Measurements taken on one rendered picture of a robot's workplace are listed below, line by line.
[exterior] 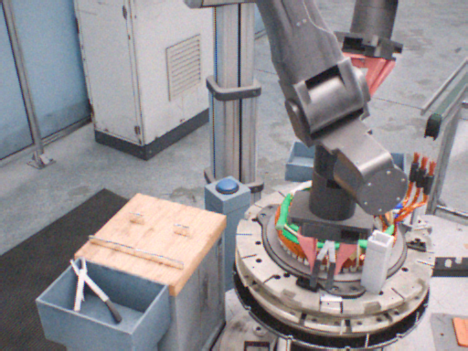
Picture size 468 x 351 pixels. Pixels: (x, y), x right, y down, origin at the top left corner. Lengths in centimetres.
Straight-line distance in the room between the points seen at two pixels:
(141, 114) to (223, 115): 195
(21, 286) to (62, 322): 167
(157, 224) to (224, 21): 45
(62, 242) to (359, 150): 226
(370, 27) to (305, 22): 22
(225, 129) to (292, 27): 72
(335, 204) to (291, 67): 18
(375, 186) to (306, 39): 16
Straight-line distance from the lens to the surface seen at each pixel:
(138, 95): 311
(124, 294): 93
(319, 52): 57
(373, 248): 77
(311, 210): 68
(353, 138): 59
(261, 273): 83
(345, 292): 81
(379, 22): 77
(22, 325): 238
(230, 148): 128
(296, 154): 126
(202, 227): 97
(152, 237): 96
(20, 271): 262
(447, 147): 262
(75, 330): 87
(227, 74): 121
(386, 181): 57
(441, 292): 134
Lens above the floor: 165
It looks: 32 degrees down
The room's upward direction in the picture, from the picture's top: straight up
